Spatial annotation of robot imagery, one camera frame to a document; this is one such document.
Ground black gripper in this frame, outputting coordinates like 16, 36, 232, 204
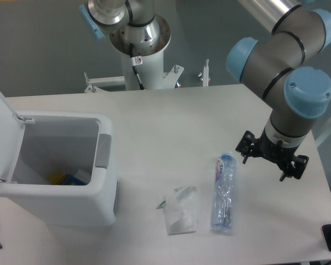
235, 130, 309, 181

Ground grey trash can push button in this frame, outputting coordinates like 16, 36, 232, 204
94, 134, 112, 169

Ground white plastic trash can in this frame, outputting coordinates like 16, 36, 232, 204
0, 111, 118, 226

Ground white trash can lid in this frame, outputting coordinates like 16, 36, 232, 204
0, 92, 35, 182

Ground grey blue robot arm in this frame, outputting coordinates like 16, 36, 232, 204
79, 1, 331, 179

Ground clear empty plastic bottle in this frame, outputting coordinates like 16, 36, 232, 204
210, 151, 237, 231

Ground clear plastic bag with tissue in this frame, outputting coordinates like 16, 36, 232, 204
156, 185, 199, 236

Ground white box in bin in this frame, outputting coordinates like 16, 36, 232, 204
74, 169, 91, 184

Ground blue item in bin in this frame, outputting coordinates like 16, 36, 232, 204
61, 174, 86, 186

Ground yellow item in bin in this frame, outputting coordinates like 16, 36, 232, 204
47, 172, 67, 185

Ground black cable on pedestal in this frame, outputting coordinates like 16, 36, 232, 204
129, 43, 146, 91

